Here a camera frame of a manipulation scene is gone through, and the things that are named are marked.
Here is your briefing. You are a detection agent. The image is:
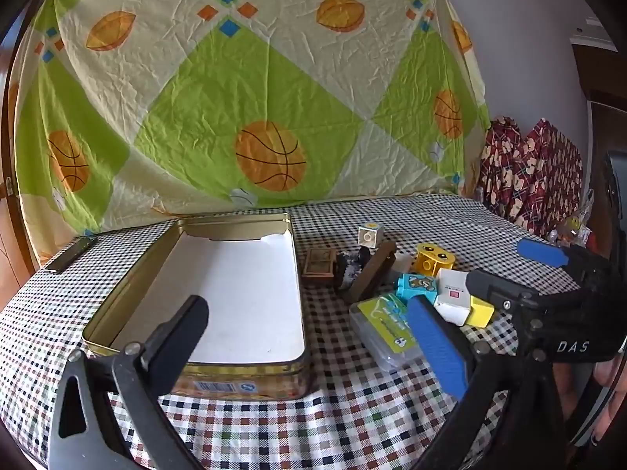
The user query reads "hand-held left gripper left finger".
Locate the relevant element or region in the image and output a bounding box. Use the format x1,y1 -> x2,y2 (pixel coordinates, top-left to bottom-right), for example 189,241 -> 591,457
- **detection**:
46,295 -> 211,470

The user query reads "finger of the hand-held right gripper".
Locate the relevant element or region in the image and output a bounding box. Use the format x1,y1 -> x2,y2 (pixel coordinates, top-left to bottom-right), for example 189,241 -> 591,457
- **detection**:
518,238 -> 613,287
465,269 -> 579,311

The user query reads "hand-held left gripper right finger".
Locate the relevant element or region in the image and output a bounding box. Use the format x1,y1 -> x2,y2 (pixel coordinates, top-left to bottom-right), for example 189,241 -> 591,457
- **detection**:
406,295 -> 571,470

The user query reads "yellow cube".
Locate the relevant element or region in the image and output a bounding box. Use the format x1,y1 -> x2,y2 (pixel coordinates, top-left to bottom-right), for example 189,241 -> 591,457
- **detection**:
465,294 -> 495,329

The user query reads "small white cardboard box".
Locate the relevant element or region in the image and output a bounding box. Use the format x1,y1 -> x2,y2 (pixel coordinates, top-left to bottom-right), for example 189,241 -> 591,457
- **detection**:
433,268 -> 472,326

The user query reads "clear case with green label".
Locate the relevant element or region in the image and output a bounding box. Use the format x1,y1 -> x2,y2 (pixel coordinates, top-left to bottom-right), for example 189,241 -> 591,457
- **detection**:
349,294 -> 424,373

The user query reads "blue printed toy block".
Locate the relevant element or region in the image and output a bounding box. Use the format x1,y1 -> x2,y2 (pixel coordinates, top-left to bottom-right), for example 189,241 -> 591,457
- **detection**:
396,274 -> 439,304

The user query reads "yellow face toy block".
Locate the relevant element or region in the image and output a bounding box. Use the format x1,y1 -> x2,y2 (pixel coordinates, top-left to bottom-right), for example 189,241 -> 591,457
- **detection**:
411,243 -> 455,277

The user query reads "gold metal tin box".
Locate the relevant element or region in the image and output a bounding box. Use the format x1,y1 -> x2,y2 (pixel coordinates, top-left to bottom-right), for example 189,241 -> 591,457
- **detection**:
81,213 -> 312,400

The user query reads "white charger plug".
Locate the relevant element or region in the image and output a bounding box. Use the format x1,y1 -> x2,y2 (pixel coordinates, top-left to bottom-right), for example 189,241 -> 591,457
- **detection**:
389,253 -> 417,285

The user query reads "dark brown rectangular box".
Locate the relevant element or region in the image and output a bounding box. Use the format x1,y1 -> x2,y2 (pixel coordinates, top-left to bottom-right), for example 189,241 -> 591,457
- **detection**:
343,241 -> 397,304

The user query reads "purple crystal rock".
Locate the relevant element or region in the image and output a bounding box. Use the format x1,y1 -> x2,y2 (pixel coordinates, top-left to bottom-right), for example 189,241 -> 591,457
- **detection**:
335,247 -> 371,291

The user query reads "white sun print toy block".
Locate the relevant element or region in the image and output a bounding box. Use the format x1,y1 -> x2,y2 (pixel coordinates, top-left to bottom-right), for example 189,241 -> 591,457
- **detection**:
357,224 -> 383,248

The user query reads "small wooden box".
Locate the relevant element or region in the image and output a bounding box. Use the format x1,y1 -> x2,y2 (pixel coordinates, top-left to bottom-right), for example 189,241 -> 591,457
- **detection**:
301,249 -> 339,280

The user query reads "person's right hand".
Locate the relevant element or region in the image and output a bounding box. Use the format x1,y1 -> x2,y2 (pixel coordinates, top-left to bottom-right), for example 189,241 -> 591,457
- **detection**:
553,362 -> 613,422

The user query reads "clear plastic bag of toys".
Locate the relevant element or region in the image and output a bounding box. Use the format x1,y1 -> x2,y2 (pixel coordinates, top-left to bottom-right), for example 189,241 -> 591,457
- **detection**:
549,206 -> 593,248

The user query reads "red plaid patterned cushion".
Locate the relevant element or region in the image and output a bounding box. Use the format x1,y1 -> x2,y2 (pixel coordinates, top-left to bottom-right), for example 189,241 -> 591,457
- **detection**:
477,116 -> 527,221
509,118 -> 584,240

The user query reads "black phone on table edge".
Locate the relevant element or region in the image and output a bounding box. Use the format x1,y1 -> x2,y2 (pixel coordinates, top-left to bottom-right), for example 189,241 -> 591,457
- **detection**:
38,236 -> 99,275

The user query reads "checkered tablecloth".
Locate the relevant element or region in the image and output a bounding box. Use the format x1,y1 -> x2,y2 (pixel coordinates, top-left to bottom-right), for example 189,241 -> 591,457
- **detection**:
0,193 -> 589,470

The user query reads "wooden door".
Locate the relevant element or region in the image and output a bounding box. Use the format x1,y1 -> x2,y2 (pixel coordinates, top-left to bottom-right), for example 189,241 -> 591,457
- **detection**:
0,59 -> 35,275

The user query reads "green basketball print sheet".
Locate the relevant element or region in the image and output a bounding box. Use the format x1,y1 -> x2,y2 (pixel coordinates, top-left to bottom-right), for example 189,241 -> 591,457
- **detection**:
10,0 -> 491,236

